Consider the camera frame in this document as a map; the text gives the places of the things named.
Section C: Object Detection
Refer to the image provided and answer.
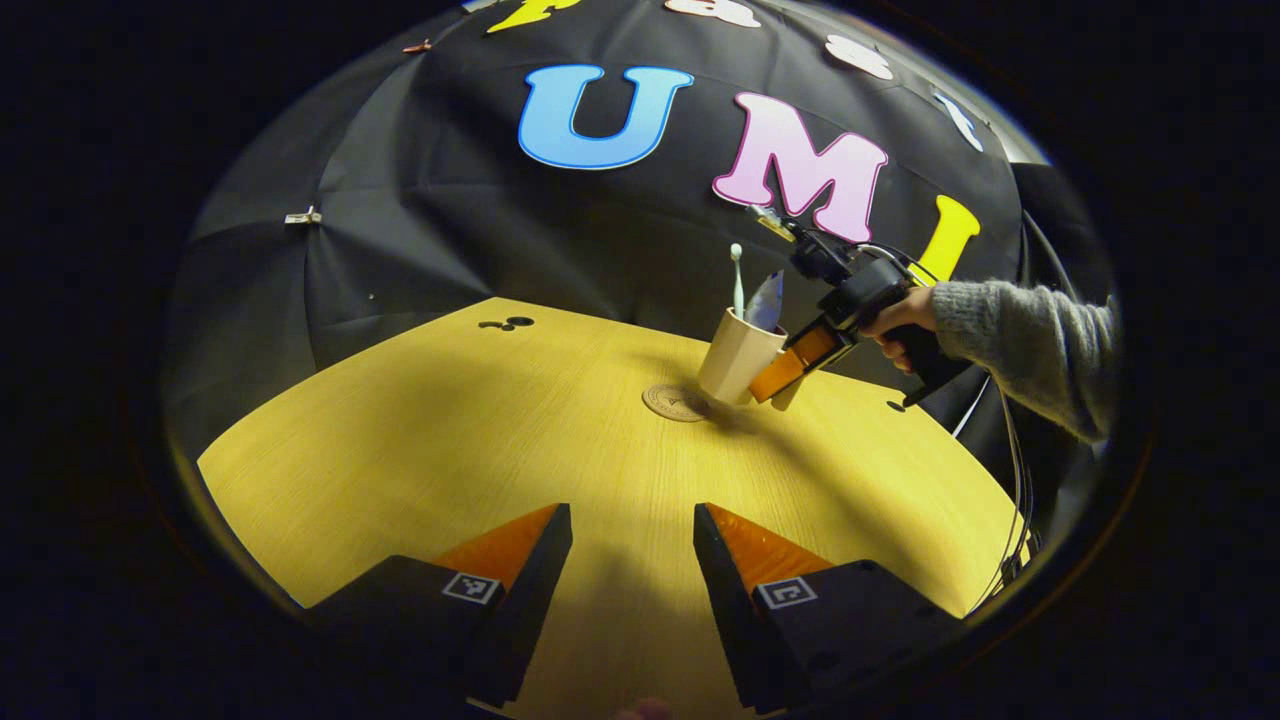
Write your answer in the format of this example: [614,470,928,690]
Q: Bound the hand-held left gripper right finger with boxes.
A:
[692,502,968,714]

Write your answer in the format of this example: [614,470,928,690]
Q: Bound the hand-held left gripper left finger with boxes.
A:
[305,502,574,707]

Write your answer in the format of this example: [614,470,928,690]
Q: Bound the white toothpaste tube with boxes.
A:
[744,268,788,334]

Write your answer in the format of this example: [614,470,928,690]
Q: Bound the beige cup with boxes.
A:
[697,307,804,413]

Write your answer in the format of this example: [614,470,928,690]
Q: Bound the wooden desktop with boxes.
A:
[197,297,1031,720]

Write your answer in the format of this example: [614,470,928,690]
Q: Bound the black backdrop cloth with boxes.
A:
[165,0,1116,481]

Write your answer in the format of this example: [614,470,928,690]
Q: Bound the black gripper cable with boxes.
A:
[985,375,1039,601]

